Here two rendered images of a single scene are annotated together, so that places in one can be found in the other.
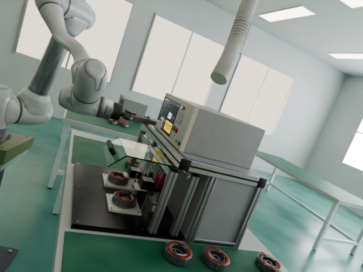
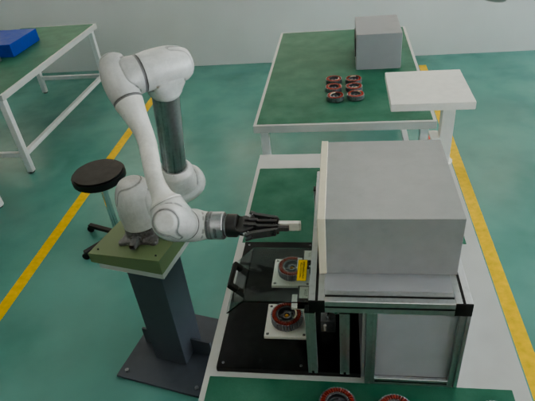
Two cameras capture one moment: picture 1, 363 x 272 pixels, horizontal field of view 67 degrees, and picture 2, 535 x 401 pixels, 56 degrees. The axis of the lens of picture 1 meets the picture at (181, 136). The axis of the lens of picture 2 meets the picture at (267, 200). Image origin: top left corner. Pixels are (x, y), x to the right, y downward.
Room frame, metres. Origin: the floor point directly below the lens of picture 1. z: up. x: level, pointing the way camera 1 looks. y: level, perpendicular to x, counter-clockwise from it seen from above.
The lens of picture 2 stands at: (0.18, -0.51, 2.16)
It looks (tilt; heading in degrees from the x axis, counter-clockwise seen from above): 35 degrees down; 34
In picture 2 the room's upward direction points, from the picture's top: 6 degrees counter-clockwise
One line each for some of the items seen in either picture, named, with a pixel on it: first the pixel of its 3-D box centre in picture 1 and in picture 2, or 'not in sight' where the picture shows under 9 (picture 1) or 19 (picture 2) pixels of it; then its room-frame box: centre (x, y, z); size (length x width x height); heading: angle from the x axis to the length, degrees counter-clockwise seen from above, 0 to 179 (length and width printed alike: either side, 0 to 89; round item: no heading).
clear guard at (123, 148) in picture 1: (144, 157); (282, 279); (1.15, 0.12, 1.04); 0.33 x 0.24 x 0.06; 114
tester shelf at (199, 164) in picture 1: (195, 149); (380, 231); (1.44, -0.10, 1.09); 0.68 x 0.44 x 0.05; 24
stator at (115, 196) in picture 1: (124, 199); (287, 316); (1.20, 0.15, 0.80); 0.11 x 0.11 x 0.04
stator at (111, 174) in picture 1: (118, 177); not in sight; (1.42, 0.25, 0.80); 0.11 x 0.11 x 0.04
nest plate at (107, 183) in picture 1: (116, 182); not in sight; (1.42, 0.25, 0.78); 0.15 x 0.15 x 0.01; 24
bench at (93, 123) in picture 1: (102, 140); (342, 112); (3.56, 0.97, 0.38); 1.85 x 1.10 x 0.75; 24
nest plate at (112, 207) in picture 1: (122, 204); (287, 321); (1.20, 0.15, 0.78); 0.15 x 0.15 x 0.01; 24
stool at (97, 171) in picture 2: not in sight; (111, 204); (1.93, 1.94, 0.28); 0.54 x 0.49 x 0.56; 114
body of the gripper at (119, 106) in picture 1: (122, 113); (240, 225); (1.18, 0.28, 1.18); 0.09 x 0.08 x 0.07; 113
